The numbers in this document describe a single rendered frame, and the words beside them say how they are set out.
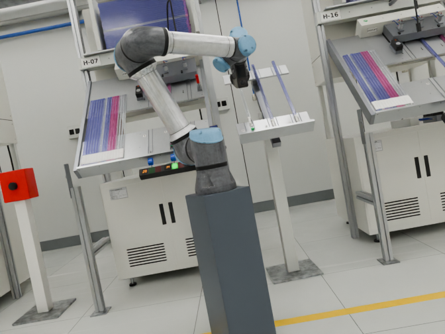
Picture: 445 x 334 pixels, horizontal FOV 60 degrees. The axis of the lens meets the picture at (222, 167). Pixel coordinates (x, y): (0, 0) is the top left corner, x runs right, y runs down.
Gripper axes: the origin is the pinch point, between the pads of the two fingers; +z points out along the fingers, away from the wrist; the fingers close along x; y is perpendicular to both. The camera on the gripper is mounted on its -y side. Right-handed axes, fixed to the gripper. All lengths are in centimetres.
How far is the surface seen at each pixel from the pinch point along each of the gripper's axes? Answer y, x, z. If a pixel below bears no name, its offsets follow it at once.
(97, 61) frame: 55, 76, 25
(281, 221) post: -60, -9, 34
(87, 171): -23, 81, 13
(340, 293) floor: -101, -22, 16
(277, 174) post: -39.3, -11.4, 23.7
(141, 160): -24, 54, 11
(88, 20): 89, 80, 26
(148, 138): -11, 50, 14
